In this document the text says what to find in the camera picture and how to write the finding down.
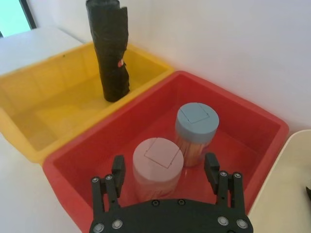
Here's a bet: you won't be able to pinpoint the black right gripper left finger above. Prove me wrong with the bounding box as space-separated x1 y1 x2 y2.
90 155 126 219

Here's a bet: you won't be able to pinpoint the yellow plastic bin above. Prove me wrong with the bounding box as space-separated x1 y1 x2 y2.
0 43 175 163

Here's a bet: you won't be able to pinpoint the red plastic bin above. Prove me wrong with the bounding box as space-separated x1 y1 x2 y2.
42 70 290 233

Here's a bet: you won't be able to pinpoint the clear jar with blue lid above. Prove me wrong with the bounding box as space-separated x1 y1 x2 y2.
175 102 220 168

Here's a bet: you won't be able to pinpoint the black rolled plastic bags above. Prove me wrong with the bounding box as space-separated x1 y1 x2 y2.
85 0 131 103

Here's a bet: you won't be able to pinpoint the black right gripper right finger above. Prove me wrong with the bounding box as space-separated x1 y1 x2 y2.
204 152 246 216

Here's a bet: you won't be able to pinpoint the window with dark frame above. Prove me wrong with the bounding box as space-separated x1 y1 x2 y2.
0 0 37 38

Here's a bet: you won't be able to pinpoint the white plastic bin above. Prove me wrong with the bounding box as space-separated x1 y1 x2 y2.
247 129 311 233

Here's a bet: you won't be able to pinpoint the clear jar with pink lid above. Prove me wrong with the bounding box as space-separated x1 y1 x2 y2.
132 137 185 202

